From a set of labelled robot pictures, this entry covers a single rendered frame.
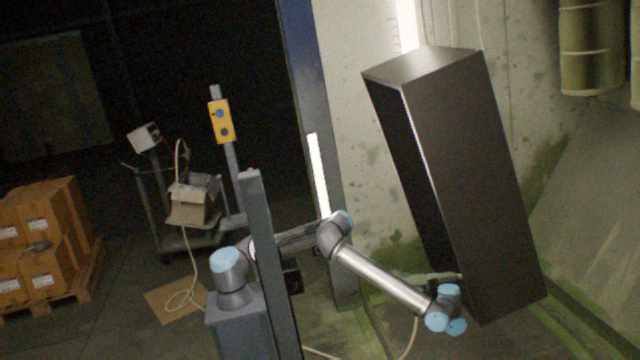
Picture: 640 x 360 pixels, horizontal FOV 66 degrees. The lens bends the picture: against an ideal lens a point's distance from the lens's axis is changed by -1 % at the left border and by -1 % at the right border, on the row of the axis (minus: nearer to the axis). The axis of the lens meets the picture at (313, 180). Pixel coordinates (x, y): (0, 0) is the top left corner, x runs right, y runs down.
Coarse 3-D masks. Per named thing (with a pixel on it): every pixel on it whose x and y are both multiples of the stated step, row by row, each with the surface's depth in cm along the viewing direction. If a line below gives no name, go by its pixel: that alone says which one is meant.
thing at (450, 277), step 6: (402, 276) 240; (408, 276) 240; (414, 276) 241; (420, 276) 241; (426, 276) 242; (432, 276) 242; (438, 276) 243; (444, 276) 243; (450, 276) 244; (456, 276) 245; (462, 276) 247; (408, 282) 239; (414, 282) 239; (420, 282) 240; (426, 282) 241; (444, 282) 244; (450, 282) 245; (456, 282) 246
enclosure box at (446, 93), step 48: (432, 48) 232; (384, 96) 253; (432, 96) 194; (480, 96) 198; (432, 144) 200; (480, 144) 204; (432, 192) 273; (480, 192) 210; (432, 240) 282; (480, 240) 217; (528, 240) 221; (480, 288) 224; (528, 288) 229
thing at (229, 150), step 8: (216, 88) 309; (216, 96) 310; (224, 144) 319; (232, 144) 320; (232, 152) 322; (232, 160) 323; (232, 168) 325; (232, 176) 326; (240, 192) 330; (240, 200) 331; (240, 208) 333; (248, 232) 339; (256, 272) 348; (256, 280) 350
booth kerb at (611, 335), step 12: (552, 288) 307; (564, 288) 295; (564, 300) 296; (576, 300) 283; (576, 312) 286; (588, 312) 274; (588, 324) 276; (600, 324) 265; (600, 336) 267; (612, 336) 257; (624, 336) 248; (624, 348) 249; (636, 348) 240
